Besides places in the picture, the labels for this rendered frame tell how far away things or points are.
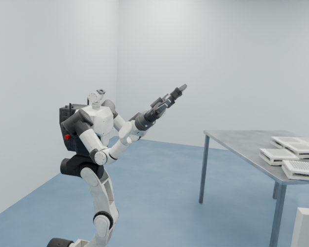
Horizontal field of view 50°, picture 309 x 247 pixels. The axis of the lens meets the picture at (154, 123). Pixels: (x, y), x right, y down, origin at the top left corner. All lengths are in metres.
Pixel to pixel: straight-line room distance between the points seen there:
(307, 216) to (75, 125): 1.27
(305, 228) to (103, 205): 1.30
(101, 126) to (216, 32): 4.38
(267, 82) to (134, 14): 2.72
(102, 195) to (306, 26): 4.87
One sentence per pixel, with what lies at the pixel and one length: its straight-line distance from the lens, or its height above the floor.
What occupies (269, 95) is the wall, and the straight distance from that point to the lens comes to 6.24.
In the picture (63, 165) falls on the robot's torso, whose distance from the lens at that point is 2.34.
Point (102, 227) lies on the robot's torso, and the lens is 2.34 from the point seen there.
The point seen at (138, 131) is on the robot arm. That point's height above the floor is 1.34.
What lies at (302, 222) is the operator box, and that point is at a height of 1.12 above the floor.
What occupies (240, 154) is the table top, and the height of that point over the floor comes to 0.89.
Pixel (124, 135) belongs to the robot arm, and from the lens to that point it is 1.76.
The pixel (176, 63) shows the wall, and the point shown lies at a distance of 6.26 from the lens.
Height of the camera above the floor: 1.77
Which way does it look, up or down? 13 degrees down
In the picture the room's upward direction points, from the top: 4 degrees clockwise
